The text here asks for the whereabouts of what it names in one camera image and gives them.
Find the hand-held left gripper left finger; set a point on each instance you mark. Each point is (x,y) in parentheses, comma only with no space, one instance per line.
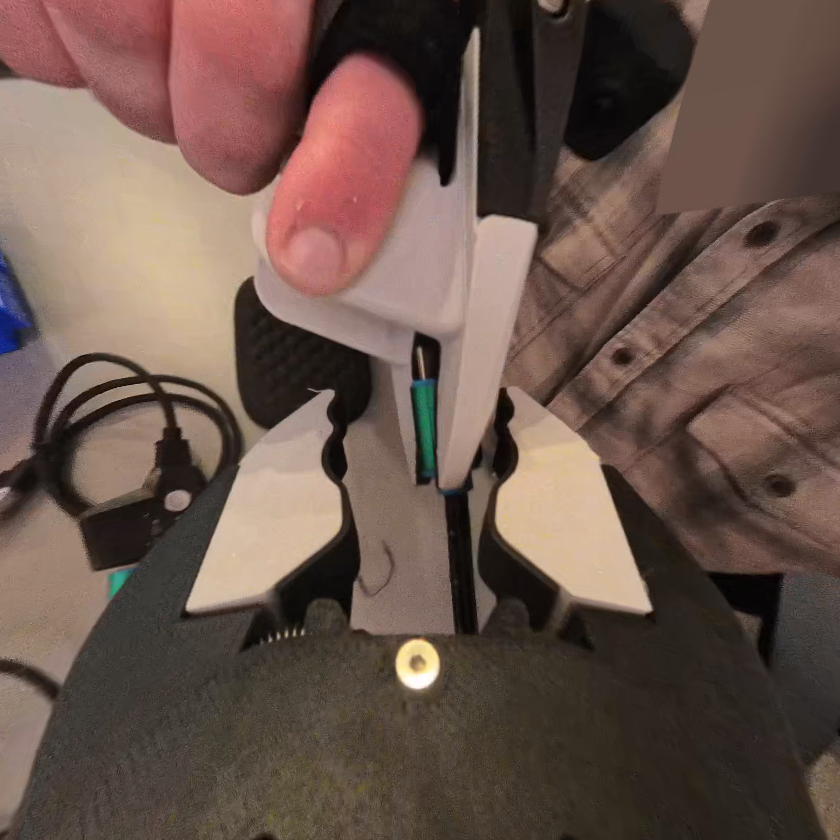
(269,525)

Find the person's right hand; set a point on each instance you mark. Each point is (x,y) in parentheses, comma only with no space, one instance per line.
(197,79)

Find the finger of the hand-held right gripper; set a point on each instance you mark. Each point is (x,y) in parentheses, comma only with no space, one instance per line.
(486,341)
(394,276)

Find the black textured pad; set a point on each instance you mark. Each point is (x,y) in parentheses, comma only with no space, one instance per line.
(282,361)

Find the person's torso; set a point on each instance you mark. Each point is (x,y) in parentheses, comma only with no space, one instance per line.
(683,394)

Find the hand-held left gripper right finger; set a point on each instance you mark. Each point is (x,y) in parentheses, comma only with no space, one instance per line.
(571,525)

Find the black hdmi switch box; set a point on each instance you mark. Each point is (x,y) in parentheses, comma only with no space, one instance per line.
(125,525)

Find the blue divided plastic bin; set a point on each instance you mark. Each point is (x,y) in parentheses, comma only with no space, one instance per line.
(13,309)

